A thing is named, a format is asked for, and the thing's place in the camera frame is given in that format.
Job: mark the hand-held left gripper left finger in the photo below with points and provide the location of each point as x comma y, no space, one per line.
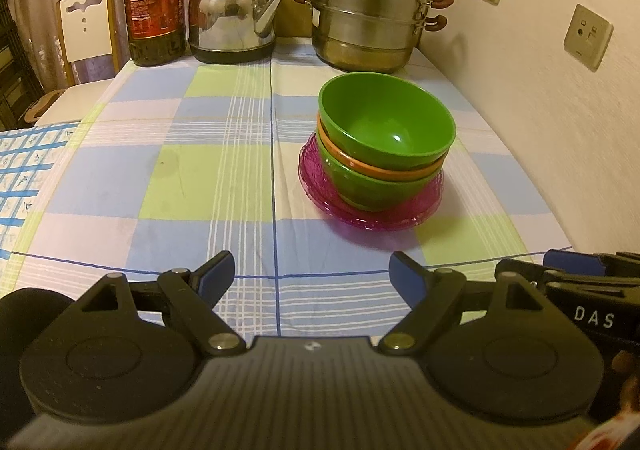
217,270

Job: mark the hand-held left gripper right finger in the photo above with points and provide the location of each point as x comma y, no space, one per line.
407,272

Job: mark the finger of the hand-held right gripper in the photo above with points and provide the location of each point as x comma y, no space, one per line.
570,261
525,272

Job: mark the pink transparent plate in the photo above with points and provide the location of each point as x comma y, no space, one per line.
311,170
365,226
322,205

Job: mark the green bowl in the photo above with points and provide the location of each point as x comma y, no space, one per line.
370,192
385,115

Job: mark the orange bowl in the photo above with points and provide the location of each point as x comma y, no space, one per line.
380,171

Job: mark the person's right hand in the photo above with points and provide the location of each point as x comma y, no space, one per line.
627,370

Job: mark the checked tablecloth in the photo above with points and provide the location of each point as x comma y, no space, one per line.
175,170

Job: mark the blue white checked cloth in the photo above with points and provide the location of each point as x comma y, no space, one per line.
30,175

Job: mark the steel kettle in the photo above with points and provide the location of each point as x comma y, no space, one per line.
225,15

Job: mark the steel steamer pot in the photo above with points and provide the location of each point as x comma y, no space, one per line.
365,15

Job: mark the white chair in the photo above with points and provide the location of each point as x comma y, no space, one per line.
85,35

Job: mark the dark shelf rack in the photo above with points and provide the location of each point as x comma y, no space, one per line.
17,70

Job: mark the wall outlet plate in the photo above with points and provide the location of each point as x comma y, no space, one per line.
587,37

